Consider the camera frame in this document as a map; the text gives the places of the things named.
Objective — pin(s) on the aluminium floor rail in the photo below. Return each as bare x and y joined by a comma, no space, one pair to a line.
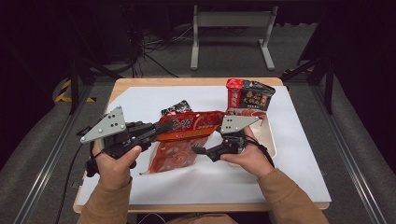
49,155
348,155

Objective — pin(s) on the large red black food packet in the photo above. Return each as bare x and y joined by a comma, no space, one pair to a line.
255,96

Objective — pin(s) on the yellow black hazard tape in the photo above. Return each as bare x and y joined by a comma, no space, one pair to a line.
63,93

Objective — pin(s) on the person's lap tan clothing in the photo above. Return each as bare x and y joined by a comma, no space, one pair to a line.
202,218

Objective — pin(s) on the white paper sheet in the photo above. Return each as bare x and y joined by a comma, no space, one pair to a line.
218,186

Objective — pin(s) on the white metal stand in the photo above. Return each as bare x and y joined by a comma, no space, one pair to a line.
233,19

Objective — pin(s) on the orange food packet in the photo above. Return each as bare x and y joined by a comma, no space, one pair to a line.
190,124

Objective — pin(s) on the small red black food packet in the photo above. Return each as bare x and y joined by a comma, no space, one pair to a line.
176,108

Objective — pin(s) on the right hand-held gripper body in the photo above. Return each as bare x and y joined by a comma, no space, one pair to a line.
232,143

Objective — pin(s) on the white divided container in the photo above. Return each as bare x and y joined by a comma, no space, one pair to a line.
268,137

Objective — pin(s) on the person's right hand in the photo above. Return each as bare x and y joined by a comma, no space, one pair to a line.
252,160

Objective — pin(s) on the black tripod stand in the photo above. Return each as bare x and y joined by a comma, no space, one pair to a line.
328,81
74,81

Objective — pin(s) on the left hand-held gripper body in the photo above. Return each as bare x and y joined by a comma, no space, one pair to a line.
121,137

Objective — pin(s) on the person's left hand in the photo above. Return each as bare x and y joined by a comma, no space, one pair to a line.
115,171

